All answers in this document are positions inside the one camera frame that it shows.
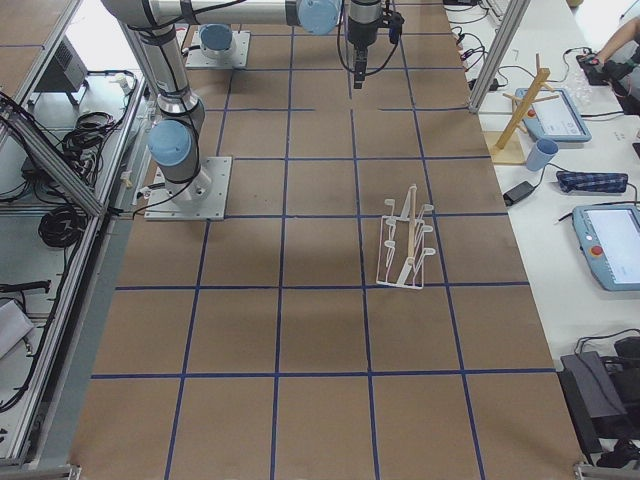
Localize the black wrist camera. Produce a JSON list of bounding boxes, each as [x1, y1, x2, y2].
[[384, 11, 404, 45]]

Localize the white wire cup rack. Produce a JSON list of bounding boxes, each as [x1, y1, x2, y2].
[[376, 184, 436, 290]]

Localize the near teach pendant tablet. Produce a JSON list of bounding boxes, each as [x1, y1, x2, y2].
[[572, 205, 639, 291]]

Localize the coiled black cables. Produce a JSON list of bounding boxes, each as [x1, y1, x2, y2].
[[38, 204, 89, 249]]

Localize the wooden mug tree stand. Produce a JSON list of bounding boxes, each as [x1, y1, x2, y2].
[[483, 55, 559, 165]]

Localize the aluminium frame post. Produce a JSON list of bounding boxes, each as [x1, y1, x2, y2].
[[468, 0, 530, 113]]

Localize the blue cup on desk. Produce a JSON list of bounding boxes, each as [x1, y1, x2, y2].
[[525, 138, 559, 172]]

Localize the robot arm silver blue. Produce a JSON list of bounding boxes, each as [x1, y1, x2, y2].
[[198, 23, 234, 58], [103, 1, 343, 208]]

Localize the blue plaid pencil case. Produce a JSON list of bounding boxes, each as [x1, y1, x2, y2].
[[556, 171, 628, 193]]

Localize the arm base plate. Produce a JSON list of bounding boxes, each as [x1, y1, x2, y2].
[[185, 31, 251, 70], [143, 156, 232, 221]]

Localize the teach pendant tablet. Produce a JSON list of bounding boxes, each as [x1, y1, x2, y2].
[[572, 205, 639, 291], [523, 88, 592, 143]]

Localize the person forearm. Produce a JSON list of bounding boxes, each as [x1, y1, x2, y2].
[[596, 17, 639, 64]]

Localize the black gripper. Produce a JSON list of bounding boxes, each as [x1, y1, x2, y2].
[[347, 0, 382, 90]]

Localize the black power adapter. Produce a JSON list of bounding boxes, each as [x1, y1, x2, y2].
[[502, 181, 536, 207]]

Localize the far teach pendant tablet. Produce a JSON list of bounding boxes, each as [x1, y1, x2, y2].
[[523, 88, 592, 143]]

